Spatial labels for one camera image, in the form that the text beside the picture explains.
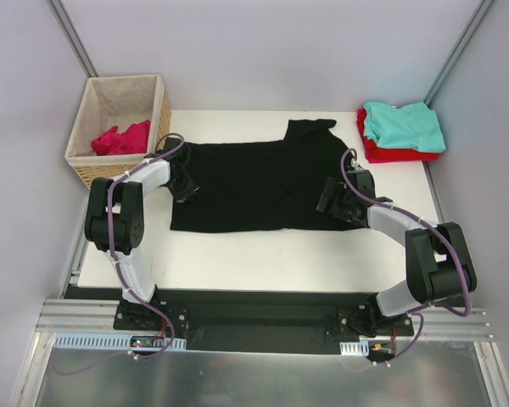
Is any black t shirt with flower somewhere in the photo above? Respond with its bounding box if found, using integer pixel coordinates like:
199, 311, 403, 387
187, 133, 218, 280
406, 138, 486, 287
171, 119, 357, 233

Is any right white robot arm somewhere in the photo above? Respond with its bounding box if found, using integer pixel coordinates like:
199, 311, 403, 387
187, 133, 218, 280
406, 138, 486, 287
316, 169, 477, 337

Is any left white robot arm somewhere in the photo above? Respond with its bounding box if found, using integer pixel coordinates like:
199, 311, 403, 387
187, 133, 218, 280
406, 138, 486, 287
84, 138, 199, 331

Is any red folded t shirt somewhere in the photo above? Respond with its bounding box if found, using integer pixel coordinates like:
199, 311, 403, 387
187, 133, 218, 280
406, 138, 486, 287
356, 108, 439, 164

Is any magenta t shirt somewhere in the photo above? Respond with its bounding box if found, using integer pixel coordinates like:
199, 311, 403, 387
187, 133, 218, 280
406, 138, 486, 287
91, 120, 151, 156

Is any wicker basket with liner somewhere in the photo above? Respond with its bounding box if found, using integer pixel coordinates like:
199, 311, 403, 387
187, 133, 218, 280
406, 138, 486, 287
64, 75, 171, 187

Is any teal folded t shirt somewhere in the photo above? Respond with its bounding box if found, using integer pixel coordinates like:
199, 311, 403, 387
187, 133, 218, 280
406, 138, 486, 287
363, 102, 446, 153

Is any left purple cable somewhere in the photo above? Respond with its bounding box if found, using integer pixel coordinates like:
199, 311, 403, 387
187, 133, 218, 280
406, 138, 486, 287
53, 133, 187, 376

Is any purple cable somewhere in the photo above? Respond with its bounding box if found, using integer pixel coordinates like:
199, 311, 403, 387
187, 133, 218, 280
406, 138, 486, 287
53, 133, 187, 376
339, 147, 474, 369

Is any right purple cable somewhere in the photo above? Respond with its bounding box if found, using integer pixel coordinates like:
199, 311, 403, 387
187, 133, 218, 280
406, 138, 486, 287
339, 147, 474, 369

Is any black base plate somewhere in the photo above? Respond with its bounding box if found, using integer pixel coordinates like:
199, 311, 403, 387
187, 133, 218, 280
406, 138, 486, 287
112, 287, 423, 353

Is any right grey cable duct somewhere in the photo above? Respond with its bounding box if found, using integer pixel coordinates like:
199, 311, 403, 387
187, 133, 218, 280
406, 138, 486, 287
338, 340, 396, 357

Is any grey cable duct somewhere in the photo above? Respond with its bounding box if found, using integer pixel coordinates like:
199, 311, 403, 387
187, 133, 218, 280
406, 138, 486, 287
54, 333, 187, 352
338, 340, 396, 357

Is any aluminium rail frame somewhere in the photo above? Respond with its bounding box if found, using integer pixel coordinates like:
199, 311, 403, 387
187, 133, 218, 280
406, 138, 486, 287
36, 298, 496, 343

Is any left grey cable duct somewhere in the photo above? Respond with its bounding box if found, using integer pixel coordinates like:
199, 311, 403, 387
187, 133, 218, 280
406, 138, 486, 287
54, 333, 187, 352

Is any left corner aluminium post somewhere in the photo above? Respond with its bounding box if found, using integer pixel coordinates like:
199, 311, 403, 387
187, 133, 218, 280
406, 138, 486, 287
46, 0, 98, 78

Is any corner aluminium post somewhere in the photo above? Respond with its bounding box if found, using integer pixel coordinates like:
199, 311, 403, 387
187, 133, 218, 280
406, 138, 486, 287
423, 0, 497, 107
46, 0, 98, 78

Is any right corner aluminium post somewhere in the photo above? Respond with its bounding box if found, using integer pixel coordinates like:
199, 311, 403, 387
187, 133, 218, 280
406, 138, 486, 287
423, 0, 497, 107

